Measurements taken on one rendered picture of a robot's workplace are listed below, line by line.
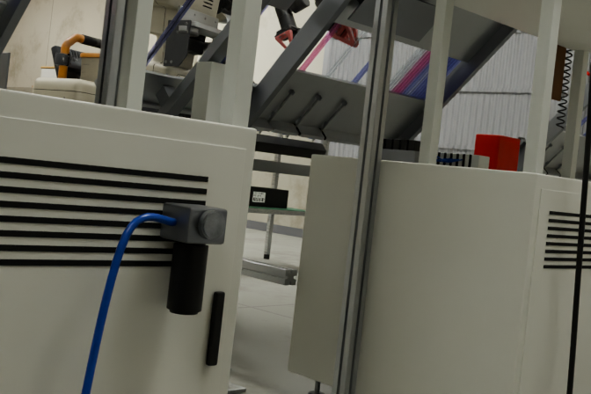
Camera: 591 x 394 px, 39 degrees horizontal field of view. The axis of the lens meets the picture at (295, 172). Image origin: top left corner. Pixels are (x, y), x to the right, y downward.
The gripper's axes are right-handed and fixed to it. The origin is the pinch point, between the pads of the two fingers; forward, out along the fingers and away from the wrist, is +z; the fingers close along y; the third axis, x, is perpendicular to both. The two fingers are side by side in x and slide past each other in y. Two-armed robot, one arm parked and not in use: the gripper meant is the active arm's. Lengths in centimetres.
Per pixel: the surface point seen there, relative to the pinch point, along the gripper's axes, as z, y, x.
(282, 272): 50, -25, 41
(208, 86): 9.7, -45.2, 17.5
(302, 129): 3.4, 2.4, 31.2
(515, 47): -185, 370, 70
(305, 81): 1.8, -8.4, 15.0
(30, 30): -719, 323, 528
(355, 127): 1.4, 25.1, 28.4
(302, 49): 5.0, -21.0, 3.2
